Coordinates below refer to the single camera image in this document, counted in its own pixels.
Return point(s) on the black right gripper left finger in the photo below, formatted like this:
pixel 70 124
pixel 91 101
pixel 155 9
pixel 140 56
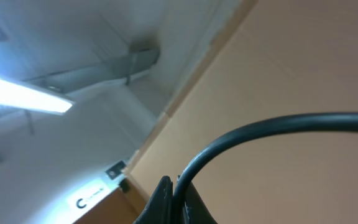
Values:
pixel 158 208

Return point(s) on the ceiling light fixture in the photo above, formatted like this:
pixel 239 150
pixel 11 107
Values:
pixel 29 97

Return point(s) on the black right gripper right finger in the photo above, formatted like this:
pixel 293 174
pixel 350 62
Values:
pixel 193 210

